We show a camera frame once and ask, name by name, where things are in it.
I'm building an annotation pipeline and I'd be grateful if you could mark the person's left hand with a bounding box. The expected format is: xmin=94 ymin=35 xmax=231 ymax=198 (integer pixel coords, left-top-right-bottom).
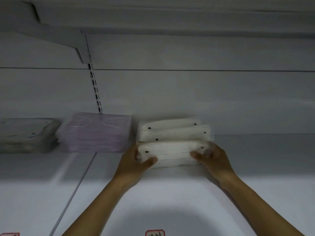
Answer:
xmin=114 ymin=144 xmax=158 ymax=189

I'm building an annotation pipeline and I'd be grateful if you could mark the person's right hand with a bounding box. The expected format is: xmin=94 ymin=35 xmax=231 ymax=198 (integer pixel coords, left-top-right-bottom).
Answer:
xmin=190 ymin=142 xmax=238 ymax=190

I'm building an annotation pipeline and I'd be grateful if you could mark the person's left forearm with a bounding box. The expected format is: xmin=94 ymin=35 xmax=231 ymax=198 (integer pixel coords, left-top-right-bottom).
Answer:
xmin=61 ymin=178 xmax=138 ymax=236

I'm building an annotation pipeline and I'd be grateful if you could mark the person's right forearm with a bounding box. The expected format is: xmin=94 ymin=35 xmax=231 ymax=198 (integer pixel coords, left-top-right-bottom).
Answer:
xmin=220 ymin=174 xmax=306 ymax=236

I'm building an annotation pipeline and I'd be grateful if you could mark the stack of purple face masks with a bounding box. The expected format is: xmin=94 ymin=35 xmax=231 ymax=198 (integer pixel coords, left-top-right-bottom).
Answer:
xmin=57 ymin=112 xmax=132 ymax=153

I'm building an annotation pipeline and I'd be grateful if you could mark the white slotted shelf upright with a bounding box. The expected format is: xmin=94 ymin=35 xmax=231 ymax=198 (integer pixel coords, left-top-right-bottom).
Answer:
xmin=81 ymin=30 xmax=103 ymax=114

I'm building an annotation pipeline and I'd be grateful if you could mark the stack of grey face masks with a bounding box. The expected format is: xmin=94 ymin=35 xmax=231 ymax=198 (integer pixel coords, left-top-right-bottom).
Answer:
xmin=0 ymin=118 xmax=61 ymax=153

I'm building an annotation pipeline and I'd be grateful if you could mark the white upper shelf board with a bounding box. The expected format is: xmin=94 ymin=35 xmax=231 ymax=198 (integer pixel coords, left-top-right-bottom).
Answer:
xmin=0 ymin=0 xmax=315 ymax=37

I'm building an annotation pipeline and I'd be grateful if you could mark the white shelf bracket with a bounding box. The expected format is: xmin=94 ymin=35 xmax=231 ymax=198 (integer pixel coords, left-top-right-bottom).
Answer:
xmin=0 ymin=1 xmax=92 ymax=64

